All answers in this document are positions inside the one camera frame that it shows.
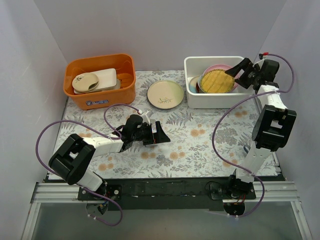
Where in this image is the pink plate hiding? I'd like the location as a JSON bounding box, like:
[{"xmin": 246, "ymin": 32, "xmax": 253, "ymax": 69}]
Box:
[{"xmin": 202, "ymin": 64, "xmax": 240, "ymax": 93}]

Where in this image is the yellow woven plate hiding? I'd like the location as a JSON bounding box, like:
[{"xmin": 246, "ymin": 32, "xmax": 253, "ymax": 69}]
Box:
[{"xmin": 201, "ymin": 69, "xmax": 235, "ymax": 94}]

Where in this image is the cream green twig plate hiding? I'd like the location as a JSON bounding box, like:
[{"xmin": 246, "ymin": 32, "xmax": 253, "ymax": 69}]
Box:
[{"xmin": 147, "ymin": 80, "xmax": 184, "ymax": 110}]

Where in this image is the cream blue tree plate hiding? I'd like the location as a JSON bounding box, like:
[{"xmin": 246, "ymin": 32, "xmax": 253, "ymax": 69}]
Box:
[{"xmin": 189, "ymin": 75, "xmax": 199, "ymax": 94}]

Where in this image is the light blue plate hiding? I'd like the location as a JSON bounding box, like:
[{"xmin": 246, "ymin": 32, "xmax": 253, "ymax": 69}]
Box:
[{"xmin": 197, "ymin": 73, "xmax": 207, "ymax": 94}]

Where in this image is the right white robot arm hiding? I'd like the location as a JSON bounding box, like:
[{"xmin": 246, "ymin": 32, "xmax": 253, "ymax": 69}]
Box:
[{"xmin": 226, "ymin": 58, "xmax": 297, "ymax": 199}]

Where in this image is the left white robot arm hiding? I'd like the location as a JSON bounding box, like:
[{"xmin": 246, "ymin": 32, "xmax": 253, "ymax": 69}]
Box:
[{"xmin": 48, "ymin": 114, "xmax": 171, "ymax": 200}]

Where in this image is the white plastic bin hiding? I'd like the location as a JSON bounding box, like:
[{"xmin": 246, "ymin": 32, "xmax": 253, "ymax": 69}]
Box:
[{"xmin": 184, "ymin": 56, "xmax": 254, "ymax": 109}]

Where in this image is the floral patterned table mat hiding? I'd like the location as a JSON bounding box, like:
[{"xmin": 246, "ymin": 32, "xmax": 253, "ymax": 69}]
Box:
[{"xmin": 48, "ymin": 69, "xmax": 279, "ymax": 180}]

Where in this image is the white rectangular dish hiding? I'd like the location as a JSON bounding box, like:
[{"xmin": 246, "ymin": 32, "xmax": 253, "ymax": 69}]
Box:
[{"xmin": 74, "ymin": 68, "xmax": 120, "ymax": 95}]

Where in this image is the orange plastic tub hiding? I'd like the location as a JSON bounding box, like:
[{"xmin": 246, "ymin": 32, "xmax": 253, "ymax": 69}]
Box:
[{"xmin": 63, "ymin": 53, "xmax": 136, "ymax": 110}]

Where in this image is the cream round plate with bird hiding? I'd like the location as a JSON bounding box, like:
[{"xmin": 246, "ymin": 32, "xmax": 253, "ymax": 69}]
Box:
[{"xmin": 72, "ymin": 72, "xmax": 99, "ymax": 92}]

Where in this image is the grey blue clamp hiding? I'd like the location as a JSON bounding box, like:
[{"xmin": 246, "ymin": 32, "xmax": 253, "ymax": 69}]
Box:
[{"xmin": 243, "ymin": 144, "xmax": 251, "ymax": 154}]

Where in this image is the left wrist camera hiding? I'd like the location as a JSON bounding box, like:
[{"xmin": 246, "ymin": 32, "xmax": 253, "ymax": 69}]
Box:
[{"xmin": 138, "ymin": 110, "xmax": 153, "ymax": 125}]

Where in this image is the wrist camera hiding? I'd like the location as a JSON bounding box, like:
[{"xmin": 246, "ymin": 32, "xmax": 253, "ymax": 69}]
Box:
[
  {"xmin": 256, "ymin": 52, "xmax": 269, "ymax": 67},
  {"xmin": 138, "ymin": 110, "xmax": 153, "ymax": 125}
]

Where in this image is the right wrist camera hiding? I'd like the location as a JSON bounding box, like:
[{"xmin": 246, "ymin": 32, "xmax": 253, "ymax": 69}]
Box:
[{"xmin": 256, "ymin": 52, "xmax": 269, "ymax": 67}]

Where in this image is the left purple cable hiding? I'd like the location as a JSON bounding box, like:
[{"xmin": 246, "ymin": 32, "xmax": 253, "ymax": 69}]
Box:
[{"xmin": 35, "ymin": 104, "xmax": 146, "ymax": 227}]

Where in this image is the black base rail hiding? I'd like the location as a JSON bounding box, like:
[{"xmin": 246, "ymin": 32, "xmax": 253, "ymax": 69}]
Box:
[{"xmin": 77, "ymin": 174, "xmax": 286, "ymax": 212}]

